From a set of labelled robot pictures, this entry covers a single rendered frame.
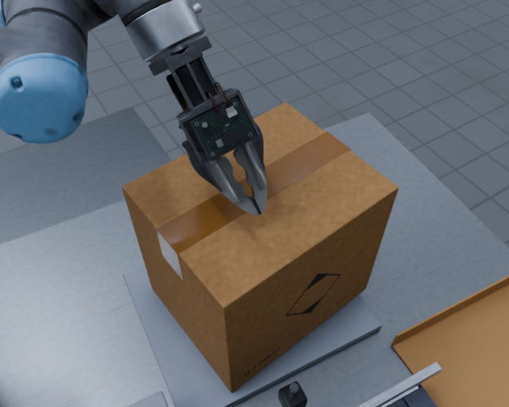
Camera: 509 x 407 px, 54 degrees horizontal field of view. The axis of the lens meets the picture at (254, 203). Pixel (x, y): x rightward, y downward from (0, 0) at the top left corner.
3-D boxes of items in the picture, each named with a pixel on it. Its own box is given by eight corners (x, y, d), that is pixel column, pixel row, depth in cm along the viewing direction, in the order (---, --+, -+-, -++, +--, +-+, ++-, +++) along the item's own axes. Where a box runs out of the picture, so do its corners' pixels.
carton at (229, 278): (231, 394, 77) (223, 308, 56) (150, 288, 89) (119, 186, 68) (367, 288, 89) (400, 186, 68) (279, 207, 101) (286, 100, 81)
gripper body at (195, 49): (202, 172, 52) (145, 65, 49) (195, 160, 61) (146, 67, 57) (266, 138, 53) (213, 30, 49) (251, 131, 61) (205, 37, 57)
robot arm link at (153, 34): (127, 31, 56) (191, -2, 56) (148, 69, 57) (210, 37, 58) (123, 24, 49) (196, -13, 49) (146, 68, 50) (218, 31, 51)
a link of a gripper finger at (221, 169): (244, 237, 57) (206, 165, 54) (236, 223, 62) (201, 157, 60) (267, 224, 57) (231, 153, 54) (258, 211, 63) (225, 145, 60)
